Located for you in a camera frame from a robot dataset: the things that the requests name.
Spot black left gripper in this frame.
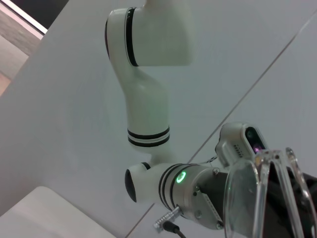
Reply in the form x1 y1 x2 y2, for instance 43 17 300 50
195 161 317 238

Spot clear white glasses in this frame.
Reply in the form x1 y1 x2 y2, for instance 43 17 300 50
223 146 317 238

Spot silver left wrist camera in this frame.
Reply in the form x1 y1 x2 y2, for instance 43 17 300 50
214 121 269 169

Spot left arm cable with plug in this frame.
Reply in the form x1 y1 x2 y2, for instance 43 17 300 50
153 206 190 238

